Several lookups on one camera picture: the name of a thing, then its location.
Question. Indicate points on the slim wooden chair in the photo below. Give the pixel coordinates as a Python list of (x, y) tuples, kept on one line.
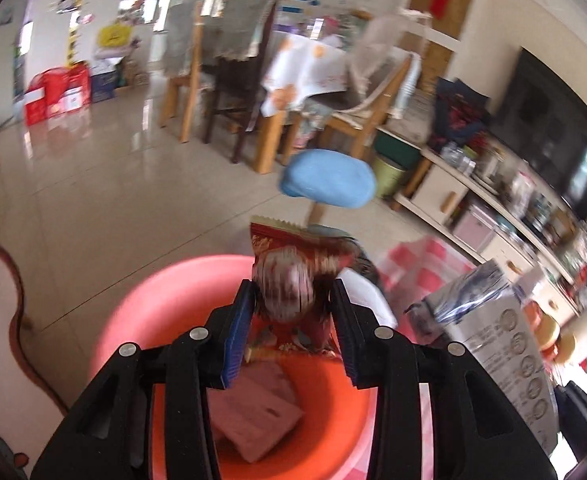
[(186, 100)]

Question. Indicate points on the red cardboard box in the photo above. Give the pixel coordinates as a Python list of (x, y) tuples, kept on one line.
[(58, 92)]

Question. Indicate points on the white mesh food cover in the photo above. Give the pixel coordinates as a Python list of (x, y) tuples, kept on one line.
[(383, 55)]

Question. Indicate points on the pink storage box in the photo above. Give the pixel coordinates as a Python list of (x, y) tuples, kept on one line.
[(473, 230)]

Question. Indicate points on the black television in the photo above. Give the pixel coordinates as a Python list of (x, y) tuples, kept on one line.
[(563, 150)]

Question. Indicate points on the blue cardboard box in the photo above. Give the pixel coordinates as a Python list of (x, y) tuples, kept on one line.
[(105, 85)]

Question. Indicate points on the small red gold packet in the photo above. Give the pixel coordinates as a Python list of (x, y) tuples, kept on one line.
[(293, 260)]

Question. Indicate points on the yellow black striped wall sticker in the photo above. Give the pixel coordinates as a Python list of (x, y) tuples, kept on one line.
[(75, 25)]

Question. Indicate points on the dark wooden chair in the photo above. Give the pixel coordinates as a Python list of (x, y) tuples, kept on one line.
[(233, 105)]

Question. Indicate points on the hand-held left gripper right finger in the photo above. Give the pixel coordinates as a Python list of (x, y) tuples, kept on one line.
[(346, 330)]

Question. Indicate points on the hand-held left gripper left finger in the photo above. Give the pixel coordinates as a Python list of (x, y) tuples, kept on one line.
[(236, 340)]

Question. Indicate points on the cream television cabinet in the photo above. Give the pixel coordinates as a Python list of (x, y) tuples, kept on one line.
[(438, 190)]

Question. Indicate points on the blue stool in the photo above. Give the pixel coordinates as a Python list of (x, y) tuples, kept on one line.
[(328, 180)]

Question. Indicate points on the large yellow pear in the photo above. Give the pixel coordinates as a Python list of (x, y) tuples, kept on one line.
[(549, 332)]

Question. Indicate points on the pink plastic basin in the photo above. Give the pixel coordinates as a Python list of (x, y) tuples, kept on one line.
[(173, 285)]

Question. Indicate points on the dark blue wrapped bouquet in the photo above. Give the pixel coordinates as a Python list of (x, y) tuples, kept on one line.
[(458, 110)]

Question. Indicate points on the pink checkered tablecloth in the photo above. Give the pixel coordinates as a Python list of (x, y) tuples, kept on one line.
[(423, 270)]

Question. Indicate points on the dark blue silver snack wrapper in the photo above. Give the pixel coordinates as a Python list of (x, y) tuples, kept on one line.
[(503, 340)]

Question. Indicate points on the orange print table cover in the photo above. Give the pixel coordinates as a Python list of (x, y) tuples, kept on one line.
[(303, 70)]

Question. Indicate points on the light wooden chair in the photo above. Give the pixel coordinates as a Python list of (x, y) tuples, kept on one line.
[(368, 125)]

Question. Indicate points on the green waste bin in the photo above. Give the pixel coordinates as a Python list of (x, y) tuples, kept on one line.
[(388, 177)]

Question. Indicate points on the red apple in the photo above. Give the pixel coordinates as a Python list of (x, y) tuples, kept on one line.
[(531, 317)]

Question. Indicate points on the grey lace chair cover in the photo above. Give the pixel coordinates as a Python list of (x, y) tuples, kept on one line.
[(223, 35)]

